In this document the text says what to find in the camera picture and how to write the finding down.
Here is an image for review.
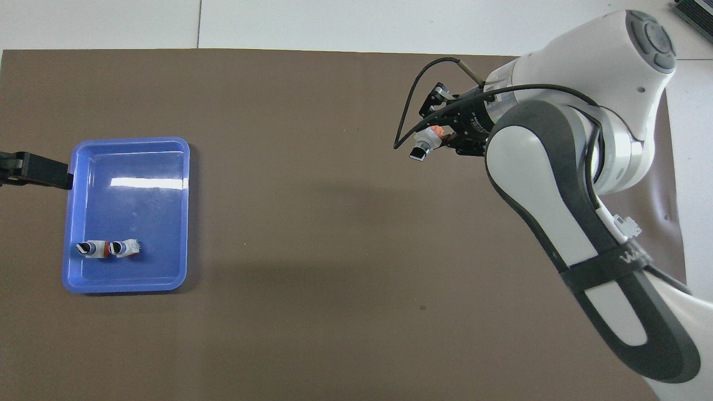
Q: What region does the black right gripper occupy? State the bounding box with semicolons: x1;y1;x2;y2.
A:
419;82;499;158

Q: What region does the white rotary switch orange block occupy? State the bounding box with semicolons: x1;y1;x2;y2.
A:
409;125;447;163

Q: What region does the blue plastic tray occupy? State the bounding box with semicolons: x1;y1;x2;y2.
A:
61;136;191;294

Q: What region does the brown paper table mat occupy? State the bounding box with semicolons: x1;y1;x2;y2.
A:
0;48;701;401

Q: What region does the white circuit breaker red lever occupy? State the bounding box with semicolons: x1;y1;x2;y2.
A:
612;214;642;239

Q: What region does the grey ribbed device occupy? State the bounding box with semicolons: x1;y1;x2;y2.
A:
671;0;713;38

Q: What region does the white rotary switch red base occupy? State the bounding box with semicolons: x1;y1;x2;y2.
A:
76;240;109;259

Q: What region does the white rotary switch green base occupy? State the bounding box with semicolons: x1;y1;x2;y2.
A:
108;238;141;258

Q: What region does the black strap on right arm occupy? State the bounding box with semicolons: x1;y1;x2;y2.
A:
559;238;653;294

